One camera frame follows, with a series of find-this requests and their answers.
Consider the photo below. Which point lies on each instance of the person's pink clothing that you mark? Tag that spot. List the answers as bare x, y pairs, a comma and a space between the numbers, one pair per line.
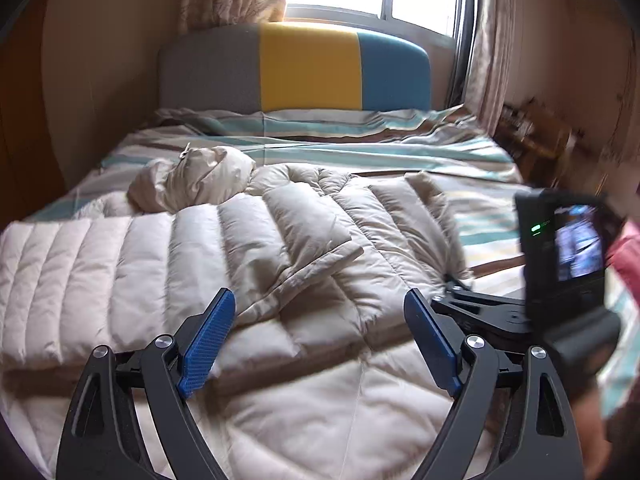
630, 255

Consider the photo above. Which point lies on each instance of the striped bed sheet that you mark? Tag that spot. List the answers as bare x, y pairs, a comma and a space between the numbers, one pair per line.
400, 155

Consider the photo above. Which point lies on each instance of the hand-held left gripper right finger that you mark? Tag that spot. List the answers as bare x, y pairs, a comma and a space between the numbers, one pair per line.
430, 340

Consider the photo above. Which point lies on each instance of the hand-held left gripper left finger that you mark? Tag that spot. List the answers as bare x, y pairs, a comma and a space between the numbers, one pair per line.
207, 345

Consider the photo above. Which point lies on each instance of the beige down jacket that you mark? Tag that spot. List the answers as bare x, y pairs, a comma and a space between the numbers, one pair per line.
300, 260

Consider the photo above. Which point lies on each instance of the brown wooden wardrobe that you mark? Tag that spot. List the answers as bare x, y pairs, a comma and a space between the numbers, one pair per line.
25, 110

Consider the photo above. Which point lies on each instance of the wooden bedside table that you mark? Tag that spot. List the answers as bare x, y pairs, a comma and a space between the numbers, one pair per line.
535, 140

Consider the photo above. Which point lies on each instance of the striped pillow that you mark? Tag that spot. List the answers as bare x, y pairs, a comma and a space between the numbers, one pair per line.
300, 125

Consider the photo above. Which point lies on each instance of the grey yellow blue headboard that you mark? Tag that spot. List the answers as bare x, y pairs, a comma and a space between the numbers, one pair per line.
310, 70

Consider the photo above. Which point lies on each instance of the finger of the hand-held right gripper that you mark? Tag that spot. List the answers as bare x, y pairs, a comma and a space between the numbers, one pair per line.
480, 299
475, 320

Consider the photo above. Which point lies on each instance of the person's right hand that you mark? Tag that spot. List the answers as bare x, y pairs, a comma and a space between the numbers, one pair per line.
590, 420

